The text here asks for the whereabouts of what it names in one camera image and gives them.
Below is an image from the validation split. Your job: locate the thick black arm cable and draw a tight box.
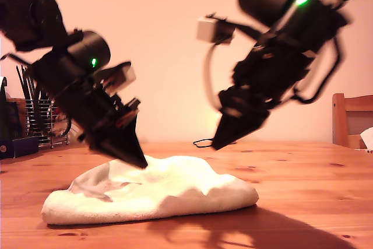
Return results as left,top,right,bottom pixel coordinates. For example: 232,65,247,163
293,35,347,104

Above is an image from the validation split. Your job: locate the cream tea towel pink trim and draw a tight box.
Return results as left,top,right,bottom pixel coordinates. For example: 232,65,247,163
41,155,259,226

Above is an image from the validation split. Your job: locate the white tissue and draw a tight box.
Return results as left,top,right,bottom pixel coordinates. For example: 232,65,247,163
360,126,373,152

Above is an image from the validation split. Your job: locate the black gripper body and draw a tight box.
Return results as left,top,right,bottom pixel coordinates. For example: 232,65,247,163
218,47,312,122
54,76,140,148

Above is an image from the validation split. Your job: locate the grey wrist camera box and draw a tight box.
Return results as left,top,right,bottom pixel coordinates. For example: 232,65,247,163
96,61,137,93
196,14,235,44

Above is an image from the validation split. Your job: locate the wooden chair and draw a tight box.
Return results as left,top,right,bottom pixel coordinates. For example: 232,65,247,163
332,93,373,149

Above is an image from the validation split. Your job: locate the chrome wire utensil rack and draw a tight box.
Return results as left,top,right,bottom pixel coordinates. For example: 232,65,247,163
24,97,71,148

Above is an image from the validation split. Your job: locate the black chopstick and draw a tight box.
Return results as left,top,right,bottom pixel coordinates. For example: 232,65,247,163
16,66,29,101
20,65,32,101
26,66,36,101

